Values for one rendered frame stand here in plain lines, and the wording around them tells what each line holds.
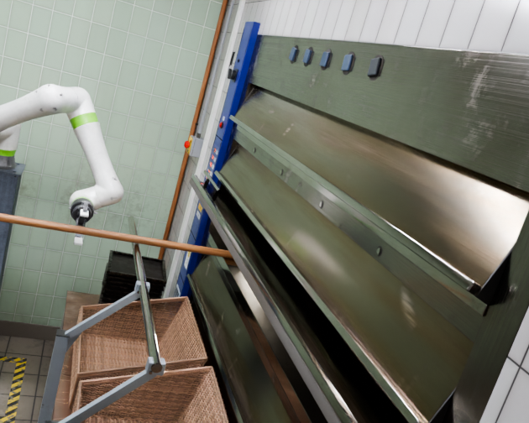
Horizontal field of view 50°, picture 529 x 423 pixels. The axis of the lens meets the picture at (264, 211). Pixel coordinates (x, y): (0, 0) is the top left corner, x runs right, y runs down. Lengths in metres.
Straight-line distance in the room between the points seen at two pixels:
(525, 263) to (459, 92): 0.39
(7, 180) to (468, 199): 2.22
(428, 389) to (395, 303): 0.22
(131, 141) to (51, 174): 0.49
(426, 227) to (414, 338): 0.22
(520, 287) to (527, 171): 0.18
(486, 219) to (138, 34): 2.65
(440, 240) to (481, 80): 0.30
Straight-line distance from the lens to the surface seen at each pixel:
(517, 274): 0.96
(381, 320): 1.24
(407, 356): 1.15
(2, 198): 2.90
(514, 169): 1.01
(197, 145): 3.14
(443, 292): 1.09
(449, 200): 1.13
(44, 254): 3.67
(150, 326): 1.71
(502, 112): 1.07
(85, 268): 3.69
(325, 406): 1.12
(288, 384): 1.63
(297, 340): 1.26
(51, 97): 2.49
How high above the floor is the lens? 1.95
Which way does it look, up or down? 13 degrees down
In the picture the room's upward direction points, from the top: 16 degrees clockwise
